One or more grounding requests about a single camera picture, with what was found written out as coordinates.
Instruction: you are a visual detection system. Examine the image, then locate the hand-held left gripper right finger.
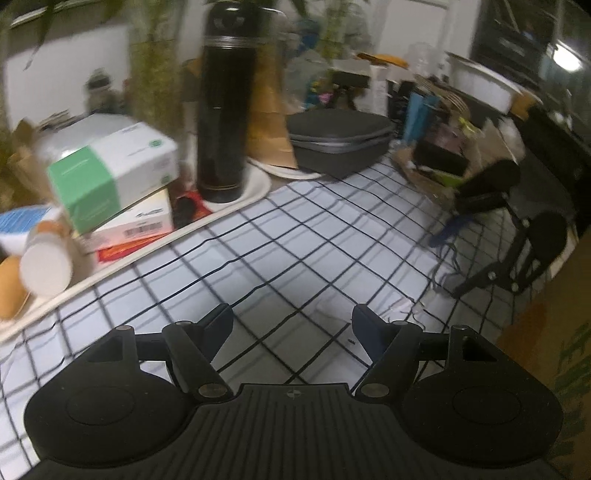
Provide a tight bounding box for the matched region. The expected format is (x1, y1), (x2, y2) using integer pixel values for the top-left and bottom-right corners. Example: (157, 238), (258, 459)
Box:
(351, 303), (502, 407)

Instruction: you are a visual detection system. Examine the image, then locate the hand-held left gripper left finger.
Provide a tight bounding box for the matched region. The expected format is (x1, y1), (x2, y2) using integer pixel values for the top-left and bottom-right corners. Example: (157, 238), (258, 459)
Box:
(88, 302), (235, 406)

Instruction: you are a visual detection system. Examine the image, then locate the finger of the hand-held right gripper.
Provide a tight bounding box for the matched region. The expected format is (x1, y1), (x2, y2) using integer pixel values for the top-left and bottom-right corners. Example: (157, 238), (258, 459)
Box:
(451, 261), (514, 298)
(428, 213), (481, 247)

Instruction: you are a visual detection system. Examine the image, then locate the white tag with grey cord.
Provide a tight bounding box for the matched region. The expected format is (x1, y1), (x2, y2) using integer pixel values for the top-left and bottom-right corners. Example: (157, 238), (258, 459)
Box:
(427, 249), (465, 303)

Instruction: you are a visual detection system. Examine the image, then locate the brown cardboard box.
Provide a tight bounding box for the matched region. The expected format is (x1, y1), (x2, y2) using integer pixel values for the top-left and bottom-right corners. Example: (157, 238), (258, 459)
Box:
(496, 231), (591, 462)

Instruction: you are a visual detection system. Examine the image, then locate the clear plastic bag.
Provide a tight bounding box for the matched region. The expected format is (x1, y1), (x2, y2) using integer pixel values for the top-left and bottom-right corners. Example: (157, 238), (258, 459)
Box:
(475, 117), (527, 162)

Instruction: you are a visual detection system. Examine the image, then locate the black pouch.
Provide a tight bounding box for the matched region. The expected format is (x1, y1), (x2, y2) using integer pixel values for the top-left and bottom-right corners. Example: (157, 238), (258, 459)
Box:
(416, 138), (467, 176)

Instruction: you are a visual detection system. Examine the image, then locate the glass plate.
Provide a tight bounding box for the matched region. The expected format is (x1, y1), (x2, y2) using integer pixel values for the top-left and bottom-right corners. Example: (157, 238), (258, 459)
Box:
(392, 138), (467, 204)

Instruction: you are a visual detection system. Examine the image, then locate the black white checkered tablecloth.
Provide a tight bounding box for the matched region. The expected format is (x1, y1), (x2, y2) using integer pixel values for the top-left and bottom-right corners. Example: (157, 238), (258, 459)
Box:
(0, 154), (555, 467)

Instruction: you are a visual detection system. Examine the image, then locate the black rectangular box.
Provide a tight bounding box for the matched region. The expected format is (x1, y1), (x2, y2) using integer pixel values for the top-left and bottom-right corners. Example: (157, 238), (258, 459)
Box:
(517, 92), (591, 153)

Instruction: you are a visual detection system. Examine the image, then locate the white bowl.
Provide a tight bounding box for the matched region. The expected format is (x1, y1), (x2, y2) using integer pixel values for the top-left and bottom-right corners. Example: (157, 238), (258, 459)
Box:
(445, 53), (522, 114)

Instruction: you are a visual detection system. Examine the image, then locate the red flat carton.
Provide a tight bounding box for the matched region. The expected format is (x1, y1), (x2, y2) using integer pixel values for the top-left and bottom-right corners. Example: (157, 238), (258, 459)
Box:
(97, 233), (174, 264)

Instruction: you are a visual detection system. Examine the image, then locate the red foil packet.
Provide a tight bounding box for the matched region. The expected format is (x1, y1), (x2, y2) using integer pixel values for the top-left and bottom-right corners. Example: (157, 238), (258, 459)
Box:
(178, 194), (213, 227)

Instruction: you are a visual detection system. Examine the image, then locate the black carton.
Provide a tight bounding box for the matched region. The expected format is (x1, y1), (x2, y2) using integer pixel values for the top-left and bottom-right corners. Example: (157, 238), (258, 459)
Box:
(388, 80), (416, 134)

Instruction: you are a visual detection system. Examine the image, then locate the pink white carton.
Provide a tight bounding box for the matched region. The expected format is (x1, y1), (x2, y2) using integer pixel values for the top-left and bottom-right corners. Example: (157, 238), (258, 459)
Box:
(76, 189), (175, 254)

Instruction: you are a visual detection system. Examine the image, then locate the grey zip case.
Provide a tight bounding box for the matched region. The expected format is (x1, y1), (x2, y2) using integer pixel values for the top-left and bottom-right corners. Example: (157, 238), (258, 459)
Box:
(286, 110), (395, 178)

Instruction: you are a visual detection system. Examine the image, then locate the white plastic tray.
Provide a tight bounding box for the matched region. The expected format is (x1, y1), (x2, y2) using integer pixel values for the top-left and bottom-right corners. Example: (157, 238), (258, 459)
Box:
(249, 154), (324, 181)
(0, 157), (273, 342)

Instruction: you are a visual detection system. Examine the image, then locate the clear plastic bottle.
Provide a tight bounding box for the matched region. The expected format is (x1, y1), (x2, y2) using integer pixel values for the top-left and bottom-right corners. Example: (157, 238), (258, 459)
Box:
(409, 41), (444, 75)

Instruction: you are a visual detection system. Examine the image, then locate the yellow orange cloth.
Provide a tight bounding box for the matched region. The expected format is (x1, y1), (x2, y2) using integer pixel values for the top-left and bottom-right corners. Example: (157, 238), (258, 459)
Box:
(358, 53), (409, 70)

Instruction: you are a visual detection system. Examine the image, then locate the green white tissue box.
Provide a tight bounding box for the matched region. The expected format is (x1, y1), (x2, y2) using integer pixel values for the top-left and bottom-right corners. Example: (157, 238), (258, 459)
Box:
(46, 121), (180, 235)

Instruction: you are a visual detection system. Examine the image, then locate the white capped bottle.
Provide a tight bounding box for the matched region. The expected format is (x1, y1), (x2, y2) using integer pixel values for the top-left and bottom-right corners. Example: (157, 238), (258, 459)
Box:
(18, 219), (75, 296)

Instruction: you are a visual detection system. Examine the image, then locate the black thermos bottle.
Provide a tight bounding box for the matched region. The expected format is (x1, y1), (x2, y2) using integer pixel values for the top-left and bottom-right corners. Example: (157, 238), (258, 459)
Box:
(196, 4), (262, 204)

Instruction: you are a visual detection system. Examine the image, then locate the tall brown paper bag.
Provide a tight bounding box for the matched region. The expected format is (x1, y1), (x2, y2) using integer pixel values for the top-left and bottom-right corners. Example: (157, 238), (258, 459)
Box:
(247, 46), (298, 169)

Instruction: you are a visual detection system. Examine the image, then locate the brown paper cup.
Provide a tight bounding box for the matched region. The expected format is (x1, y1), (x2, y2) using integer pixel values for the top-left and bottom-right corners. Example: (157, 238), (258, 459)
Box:
(0, 254), (28, 319)

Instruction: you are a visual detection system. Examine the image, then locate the smooth glass vase with bamboo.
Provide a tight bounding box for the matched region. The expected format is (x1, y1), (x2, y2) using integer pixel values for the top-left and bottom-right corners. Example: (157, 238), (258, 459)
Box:
(318, 0), (361, 61)

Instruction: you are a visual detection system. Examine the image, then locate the blue white tube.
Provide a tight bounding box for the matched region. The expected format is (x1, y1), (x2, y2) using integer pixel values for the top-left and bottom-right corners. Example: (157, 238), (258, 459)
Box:
(0, 208), (56, 252)

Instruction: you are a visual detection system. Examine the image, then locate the cut glass vase with bamboo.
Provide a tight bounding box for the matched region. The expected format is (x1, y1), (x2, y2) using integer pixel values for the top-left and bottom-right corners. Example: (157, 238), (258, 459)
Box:
(129, 0), (185, 134)

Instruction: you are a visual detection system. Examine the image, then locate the crumpled brown paper bag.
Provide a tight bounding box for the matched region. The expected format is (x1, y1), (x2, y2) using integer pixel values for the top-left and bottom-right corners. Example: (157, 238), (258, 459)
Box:
(0, 120), (51, 208)

